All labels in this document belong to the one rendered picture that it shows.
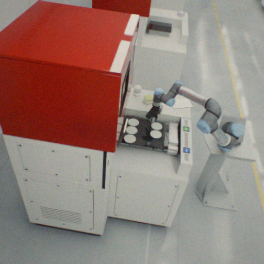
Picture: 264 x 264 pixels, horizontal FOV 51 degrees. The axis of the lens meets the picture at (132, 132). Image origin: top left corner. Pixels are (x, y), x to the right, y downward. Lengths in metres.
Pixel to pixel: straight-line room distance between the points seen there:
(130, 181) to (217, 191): 1.33
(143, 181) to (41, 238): 1.14
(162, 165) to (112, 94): 1.00
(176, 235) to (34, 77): 2.05
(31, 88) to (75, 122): 0.31
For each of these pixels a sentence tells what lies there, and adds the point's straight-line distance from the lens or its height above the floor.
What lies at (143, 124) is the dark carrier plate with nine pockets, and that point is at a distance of 2.50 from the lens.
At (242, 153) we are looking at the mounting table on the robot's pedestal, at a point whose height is 0.82.
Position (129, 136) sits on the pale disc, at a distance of 2.36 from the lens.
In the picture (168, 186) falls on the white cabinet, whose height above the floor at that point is 0.72.
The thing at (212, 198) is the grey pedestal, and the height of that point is 0.01.
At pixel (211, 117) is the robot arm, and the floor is 1.31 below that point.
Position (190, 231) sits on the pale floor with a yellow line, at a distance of 2.98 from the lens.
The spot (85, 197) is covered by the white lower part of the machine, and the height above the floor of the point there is 0.67.
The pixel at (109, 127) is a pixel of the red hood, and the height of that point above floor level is 1.44.
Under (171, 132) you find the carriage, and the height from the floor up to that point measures 0.88.
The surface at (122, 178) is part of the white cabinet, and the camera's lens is 2.29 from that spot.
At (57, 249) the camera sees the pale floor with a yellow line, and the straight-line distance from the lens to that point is 2.80.
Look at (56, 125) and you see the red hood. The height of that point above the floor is 1.39.
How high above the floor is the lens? 2.54
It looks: 43 degrees down
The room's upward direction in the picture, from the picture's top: 8 degrees clockwise
